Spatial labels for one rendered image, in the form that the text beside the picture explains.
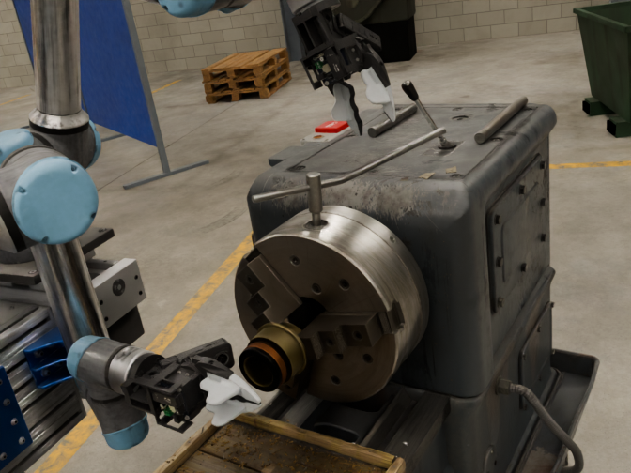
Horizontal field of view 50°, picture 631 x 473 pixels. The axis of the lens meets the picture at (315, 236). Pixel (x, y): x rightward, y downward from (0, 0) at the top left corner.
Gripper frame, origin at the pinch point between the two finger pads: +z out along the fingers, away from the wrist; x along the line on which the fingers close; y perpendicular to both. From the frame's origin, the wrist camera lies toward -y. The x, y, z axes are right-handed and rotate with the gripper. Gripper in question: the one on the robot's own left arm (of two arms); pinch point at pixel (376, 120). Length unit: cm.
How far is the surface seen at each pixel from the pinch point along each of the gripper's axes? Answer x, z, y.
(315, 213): -7.7, 8.5, 14.8
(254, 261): -18.5, 11.5, 20.8
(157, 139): -389, -37, -299
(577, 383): -10, 84, -52
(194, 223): -301, 32, -217
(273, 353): -12.4, 22.8, 31.7
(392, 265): -0.6, 20.6, 12.3
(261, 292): -17.0, 15.8, 24.0
